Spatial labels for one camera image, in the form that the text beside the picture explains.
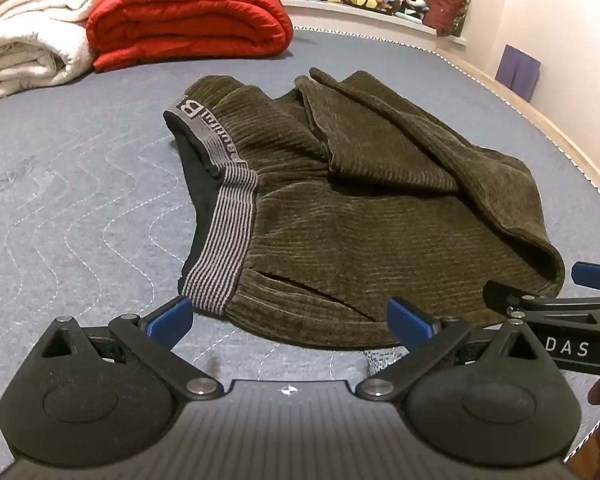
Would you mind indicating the maroon cushion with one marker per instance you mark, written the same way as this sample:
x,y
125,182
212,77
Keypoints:
x,y
447,5

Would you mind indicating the panda plush toy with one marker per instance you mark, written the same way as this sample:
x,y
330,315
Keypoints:
x,y
416,1

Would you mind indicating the red folded quilt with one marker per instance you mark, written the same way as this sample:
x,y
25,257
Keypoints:
x,y
180,20

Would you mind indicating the white folded blanket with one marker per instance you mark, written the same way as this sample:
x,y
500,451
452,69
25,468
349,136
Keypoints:
x,y
25,45

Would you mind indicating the purple wall panel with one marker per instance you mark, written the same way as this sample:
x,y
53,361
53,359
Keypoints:
x,y
517,72

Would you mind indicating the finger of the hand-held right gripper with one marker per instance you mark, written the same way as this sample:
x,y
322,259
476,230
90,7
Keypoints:
x,y
596,277
502,297

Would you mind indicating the grey quilted mattress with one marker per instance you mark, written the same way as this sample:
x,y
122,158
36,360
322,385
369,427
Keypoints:
x,y
80,185

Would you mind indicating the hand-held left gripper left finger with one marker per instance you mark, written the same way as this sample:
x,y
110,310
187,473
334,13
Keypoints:
x,y
169,322

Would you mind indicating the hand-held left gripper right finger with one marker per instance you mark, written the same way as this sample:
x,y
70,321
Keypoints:
x,y
411,325

